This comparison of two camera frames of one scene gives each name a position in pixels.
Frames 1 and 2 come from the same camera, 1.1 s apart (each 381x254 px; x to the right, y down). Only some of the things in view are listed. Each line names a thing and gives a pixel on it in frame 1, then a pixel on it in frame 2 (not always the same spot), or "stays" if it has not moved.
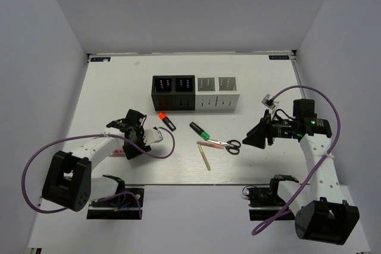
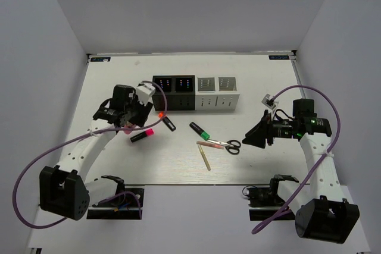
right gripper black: [265, 128] stays
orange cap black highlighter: [163, 116] stays
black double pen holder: [174, 92] stays
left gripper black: [140, 132] to [144, 112]
